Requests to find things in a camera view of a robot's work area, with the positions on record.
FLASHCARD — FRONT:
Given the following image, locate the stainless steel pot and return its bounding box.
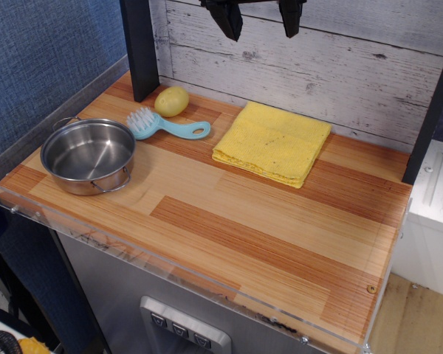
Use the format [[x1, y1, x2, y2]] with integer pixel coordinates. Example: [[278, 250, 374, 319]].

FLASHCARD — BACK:
[[41, 119, 136, 195]]

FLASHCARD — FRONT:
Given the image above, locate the black braided cable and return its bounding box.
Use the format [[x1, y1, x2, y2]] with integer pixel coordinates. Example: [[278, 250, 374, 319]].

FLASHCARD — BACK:
[[0, 329, 23, 354]]

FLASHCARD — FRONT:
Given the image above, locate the white grooved side cabinet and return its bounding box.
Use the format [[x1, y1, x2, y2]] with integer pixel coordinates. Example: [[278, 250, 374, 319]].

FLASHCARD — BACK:
[[391, 140, 443, 294]]

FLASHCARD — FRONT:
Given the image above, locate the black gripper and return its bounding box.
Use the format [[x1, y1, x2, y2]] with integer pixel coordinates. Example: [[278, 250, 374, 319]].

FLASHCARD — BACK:
[[200, 0, 306, 41]]

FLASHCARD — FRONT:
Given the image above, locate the yellow plastic potato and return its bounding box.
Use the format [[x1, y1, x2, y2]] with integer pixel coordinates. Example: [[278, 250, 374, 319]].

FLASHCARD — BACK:
[[154, 86, 189, 117]]

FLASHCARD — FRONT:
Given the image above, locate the black left frame post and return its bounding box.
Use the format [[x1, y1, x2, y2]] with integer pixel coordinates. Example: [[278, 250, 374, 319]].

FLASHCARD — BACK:
[[120, 0, 159, 103]]

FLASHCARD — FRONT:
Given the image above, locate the light blue scrub brush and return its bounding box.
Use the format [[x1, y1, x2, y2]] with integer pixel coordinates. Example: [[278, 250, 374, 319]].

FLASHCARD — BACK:
[[126, 107, 211, 140]]

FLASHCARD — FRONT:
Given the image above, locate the silver button control panel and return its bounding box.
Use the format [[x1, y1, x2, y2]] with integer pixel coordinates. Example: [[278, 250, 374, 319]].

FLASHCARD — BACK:
[[140, 296, 232, 353]]

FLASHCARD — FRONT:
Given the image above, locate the yellow cloth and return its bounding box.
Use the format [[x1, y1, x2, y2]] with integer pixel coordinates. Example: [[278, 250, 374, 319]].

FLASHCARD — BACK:
[[212, 102, 332, 189]]

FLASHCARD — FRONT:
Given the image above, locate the black right frame post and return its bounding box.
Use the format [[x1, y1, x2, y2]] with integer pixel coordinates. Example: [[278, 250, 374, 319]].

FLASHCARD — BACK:
[[402, 69, 443, 185]]

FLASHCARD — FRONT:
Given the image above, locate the stainless steel cabinet front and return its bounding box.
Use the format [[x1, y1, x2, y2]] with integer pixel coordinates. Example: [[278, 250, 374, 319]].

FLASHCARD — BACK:
[[55, 230, 340, 354]]

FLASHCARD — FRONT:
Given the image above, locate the clear acrylic table guard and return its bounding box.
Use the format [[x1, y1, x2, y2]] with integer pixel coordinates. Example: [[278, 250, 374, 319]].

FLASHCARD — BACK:
[[0, 167, 413, 354]]

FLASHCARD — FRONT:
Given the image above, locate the black frame post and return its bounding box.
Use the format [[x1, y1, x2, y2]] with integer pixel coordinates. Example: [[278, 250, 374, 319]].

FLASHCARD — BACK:
[[402, 69, 443, 185], [120, 0, 159, 103]]

